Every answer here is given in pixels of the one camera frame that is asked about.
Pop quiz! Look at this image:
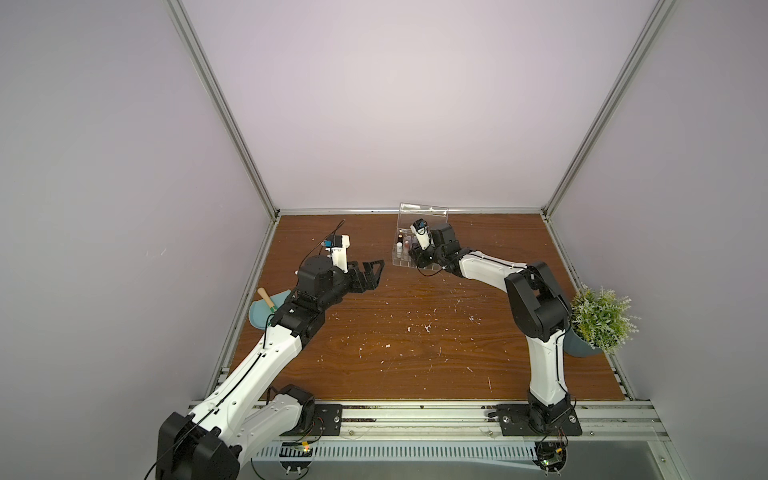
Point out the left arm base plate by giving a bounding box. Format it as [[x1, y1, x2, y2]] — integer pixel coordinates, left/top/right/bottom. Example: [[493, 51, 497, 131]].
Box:
[[282, 403, 343, 438]]

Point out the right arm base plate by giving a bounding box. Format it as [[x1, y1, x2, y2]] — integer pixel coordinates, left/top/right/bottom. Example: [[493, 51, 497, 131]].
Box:
[[487, 399, 583, 437]]

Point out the teal dustpan tray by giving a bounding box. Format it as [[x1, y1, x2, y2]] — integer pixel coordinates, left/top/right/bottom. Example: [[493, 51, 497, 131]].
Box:
[[248, 287, 291, 330]]

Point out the aluminium front rail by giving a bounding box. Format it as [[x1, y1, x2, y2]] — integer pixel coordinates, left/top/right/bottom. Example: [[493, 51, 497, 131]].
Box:
[[309, 400, 669, 445]]

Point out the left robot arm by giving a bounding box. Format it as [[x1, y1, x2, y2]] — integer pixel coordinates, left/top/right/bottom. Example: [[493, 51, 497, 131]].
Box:
[[148, 255, 385, 479]]

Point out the right controller board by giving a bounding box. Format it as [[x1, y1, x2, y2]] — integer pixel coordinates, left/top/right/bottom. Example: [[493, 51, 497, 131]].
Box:
[[534, 442, 567, 474]]

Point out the green artificial plant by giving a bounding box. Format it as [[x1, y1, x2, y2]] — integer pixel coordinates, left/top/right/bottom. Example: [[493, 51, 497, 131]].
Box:
[[571, 287, 638, 353]]

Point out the green rake wooden handle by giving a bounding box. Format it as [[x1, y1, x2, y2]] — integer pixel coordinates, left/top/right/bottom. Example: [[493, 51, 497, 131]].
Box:
[[257, 287, 276, 313]]

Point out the left controller board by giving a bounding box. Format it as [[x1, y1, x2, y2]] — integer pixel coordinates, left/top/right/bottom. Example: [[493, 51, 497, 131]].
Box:
[[278, 443, 314, 479]]

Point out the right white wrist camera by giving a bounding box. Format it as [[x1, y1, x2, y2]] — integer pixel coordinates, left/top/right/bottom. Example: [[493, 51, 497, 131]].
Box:
[[411, 218, 431, 250]]

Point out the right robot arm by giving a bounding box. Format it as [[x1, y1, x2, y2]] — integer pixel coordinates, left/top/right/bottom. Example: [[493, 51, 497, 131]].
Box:
[[410, 219, 572, 431]]

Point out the controller board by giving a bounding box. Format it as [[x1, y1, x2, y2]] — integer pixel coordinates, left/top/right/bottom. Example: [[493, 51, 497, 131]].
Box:
[[534, 442, 567, 474], [278, 443, 314, 479]]

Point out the clear acrylic lipstick organizer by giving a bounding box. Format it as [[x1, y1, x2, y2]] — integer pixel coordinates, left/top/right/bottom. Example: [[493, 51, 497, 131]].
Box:
[[391, 202, 449, 271]]

